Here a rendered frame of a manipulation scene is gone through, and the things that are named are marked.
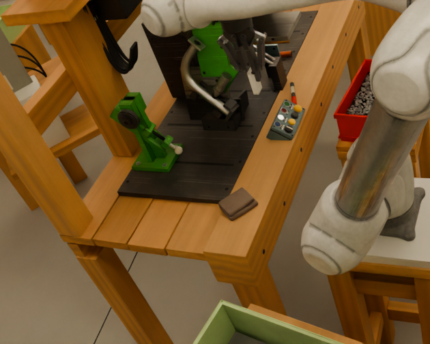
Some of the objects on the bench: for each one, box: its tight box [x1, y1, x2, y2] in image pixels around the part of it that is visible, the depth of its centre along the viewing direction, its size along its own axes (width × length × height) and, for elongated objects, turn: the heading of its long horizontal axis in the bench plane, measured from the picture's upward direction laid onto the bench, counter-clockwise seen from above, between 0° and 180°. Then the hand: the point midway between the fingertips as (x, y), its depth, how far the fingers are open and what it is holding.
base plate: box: [117, 10, 318, 204], centre depth 231 cm, size 42×110×2 cm, turn 176°
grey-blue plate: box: [255, 44, 281, 78], centre depth 224 cm, size 10×2×14 cm, turn 86°
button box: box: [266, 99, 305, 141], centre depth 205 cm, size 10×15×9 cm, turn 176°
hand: (254, 80), depth 156 cm, fingers closed
